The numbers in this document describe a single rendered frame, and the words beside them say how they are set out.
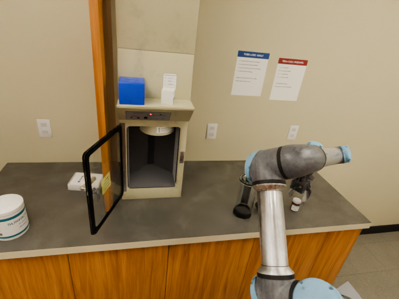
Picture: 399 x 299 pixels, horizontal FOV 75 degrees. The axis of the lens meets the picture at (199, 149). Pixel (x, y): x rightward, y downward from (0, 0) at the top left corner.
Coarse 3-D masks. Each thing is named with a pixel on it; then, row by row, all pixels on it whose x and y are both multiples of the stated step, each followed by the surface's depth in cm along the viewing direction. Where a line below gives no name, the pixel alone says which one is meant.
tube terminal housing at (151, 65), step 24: (120, 48) 104; (120, 72) 109; (144, 72) 111; (168, 72) 113; (192, 72) 115; (144, 96) 116; (120, 120) 119; (144, 120) 121; (144, 192) 140; (168, 192) 144
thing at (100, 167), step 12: (108, 144) 108; (96, 156) 100; (108, 156) 110; (84, 168) 93; (96, 168) 102; (108, 168) 112; (120, 168) 125; (96, 180) 103; (108, 180) 114; (120, 180) 128; (108, 192) 117; (120, 192) 131; (96, 204) 107; (108, 204) 119; (96, 216) 109
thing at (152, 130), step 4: (140, 128) 131; (144, 128) 128; (148, 128) 127; (152, 128) 127; (156, 128) 127; (160, 128) 127; (164, 128) 128; (168, 128) 130; (172, 128) 133; (144, 132) 128; (148, 132) 127; (152, 132) 127; (156, 132) 127; (160, 132) 127; (164, 132) 128; (168, 132) 130
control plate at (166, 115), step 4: (128, 112) 109; (132, 112) 109; (136, 112) 109; (140, 112) 110; (144, 112) 110; (148, 112) 110; (152, 112) 110; (156, 112) 111; (160, 112) 111; (128, 116) 113; (132, 116) 113; (136, 116) 113; (140, 116) 114; (144, 116) 114; (148, 116) 114; (152, 116) 114; (156, 116) 115; (160, 116) 115; (164, 116) 115; (168, 116) 116
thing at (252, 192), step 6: (240, 174) 132; (246, 180) 136; (240, 186) 131; (246, 186) 128; (240, 192) 131; (246, 192) 129; (252, 192) 129; (240, 198) 132; (246, 198) 131; (252, 198) 131; (240, 204) 134; (246, 204) 132; (252, 204) 134; (240, 210) 135; (246, 210) 134
